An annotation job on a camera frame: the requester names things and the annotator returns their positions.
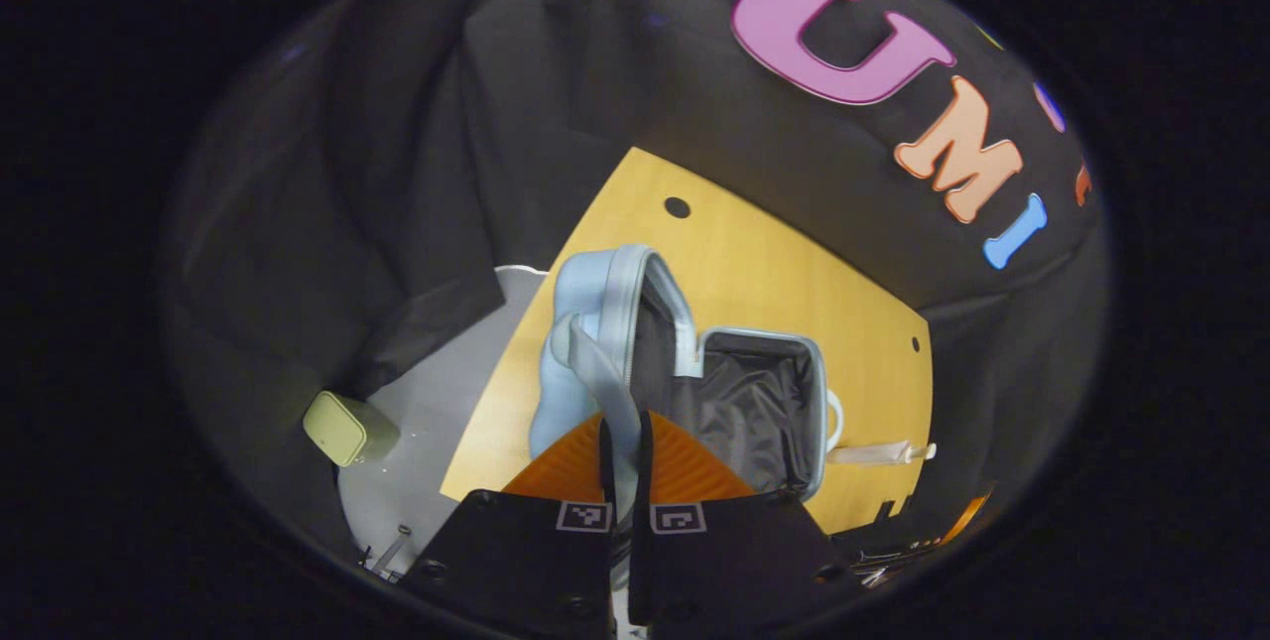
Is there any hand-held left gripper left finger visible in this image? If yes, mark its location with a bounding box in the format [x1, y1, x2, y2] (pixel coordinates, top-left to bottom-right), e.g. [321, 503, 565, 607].
[402, 412, 616, 640]

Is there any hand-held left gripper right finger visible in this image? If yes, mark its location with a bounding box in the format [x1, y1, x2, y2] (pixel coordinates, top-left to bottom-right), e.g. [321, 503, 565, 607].
[627, 410, 864, 636]

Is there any white squeeze tube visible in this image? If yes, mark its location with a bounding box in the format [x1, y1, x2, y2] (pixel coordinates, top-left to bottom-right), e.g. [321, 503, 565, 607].
[826, 440, 937, 467]

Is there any light blue suitcase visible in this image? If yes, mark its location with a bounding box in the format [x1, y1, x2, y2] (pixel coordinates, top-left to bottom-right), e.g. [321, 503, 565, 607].
[526, 243, 844, 527]

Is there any pale green box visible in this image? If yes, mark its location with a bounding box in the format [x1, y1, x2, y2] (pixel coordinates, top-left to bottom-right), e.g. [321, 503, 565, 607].
[303, 390, 401, 468]

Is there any black backdrop cloth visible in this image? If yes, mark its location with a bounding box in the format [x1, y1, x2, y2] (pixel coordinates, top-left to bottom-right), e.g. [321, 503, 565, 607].
[164, 0, 1107, 542]

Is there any metal table bracket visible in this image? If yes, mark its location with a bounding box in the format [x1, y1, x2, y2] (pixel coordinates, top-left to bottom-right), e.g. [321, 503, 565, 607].
[369, 524, 414, 578]

